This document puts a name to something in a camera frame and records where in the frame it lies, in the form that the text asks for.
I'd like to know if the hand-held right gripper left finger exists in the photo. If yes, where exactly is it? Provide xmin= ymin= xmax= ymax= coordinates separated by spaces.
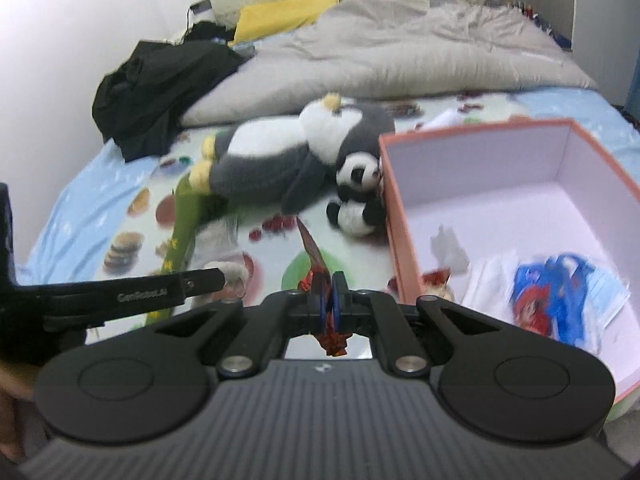
xmin=155 ymin=272 xmax=328 ymax=378

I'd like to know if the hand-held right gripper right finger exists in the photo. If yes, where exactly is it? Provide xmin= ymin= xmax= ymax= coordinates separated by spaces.
xmin=332 ymin=272 xmax=501 ymax=377

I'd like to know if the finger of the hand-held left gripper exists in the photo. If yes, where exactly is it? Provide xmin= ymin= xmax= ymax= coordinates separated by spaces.
xmin=42 ymin=267 xmax=226 ymax=332

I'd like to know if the red snack wrapper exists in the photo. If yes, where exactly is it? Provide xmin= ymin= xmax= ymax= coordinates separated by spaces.
xmin=296 ymin=216 xmax=352 ymax=359

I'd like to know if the pink cardboard box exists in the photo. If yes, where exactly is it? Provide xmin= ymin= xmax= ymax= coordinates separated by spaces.
xmin=378 ymin=117 xmax=640 ymax=404

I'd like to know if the blue face mask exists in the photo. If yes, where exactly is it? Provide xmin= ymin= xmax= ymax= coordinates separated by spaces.
xmin=562 ymin=255 xmax=632 ymax=332
xmin=472 ymin=254 xmax=523 ymax=322

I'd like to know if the blue white printed packet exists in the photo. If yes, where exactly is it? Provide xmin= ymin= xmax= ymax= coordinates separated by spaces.
xmin=509 ymin=254 xmax=601 ymax=347

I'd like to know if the person's left hand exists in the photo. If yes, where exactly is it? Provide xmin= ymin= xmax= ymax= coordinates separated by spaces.
xmin=0 ymin=360 xmax=42 ymax=461

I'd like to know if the green plush toy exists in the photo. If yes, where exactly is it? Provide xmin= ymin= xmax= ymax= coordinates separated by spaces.
xmin=144 ymin=177 xmax=213 ymax=327

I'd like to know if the white fuzzy sock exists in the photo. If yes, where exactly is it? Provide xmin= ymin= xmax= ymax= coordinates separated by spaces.
xmin=201 ymin=220 xmax=251 ymax=298

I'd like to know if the red brown snack packet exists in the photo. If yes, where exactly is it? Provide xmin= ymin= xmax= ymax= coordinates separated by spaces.
xmin=421 ymin=269 xmax=455 ymax=303

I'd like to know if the printed blue bedsheet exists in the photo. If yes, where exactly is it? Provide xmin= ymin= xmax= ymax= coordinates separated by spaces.
xmin=24 ymin=85 xmax=640 ymax=441

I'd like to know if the small panda plush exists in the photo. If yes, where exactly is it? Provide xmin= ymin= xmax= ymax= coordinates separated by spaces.
xmin=326 ymin=152 xmax=389 ymax=238

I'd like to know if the grey white penguin plush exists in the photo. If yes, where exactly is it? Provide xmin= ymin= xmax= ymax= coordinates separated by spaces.
xmin=192 ymin=92 xmax=397 ymax=214

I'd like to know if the black clothes pile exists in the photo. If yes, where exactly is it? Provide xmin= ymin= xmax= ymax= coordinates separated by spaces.
xmin=91 ymin=40 xmax=252 ymax=164

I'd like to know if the grey duvet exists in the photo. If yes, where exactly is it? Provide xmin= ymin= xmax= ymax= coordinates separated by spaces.
xmin=180 ymin=0 xmax=599 ymax=129

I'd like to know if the yellow pillow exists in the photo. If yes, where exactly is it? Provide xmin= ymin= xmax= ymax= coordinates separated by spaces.
xmin=232 ymin=0 xmax=342 ymax=44

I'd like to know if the blue printed bag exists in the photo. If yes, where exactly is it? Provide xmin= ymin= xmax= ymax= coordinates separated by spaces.
xmin=532 ymin=7 xmax=572 ymax=52

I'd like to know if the black charger with cable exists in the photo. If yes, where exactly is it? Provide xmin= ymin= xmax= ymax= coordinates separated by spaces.
xmin=182 ymin=0 xmax=215 ymax=43

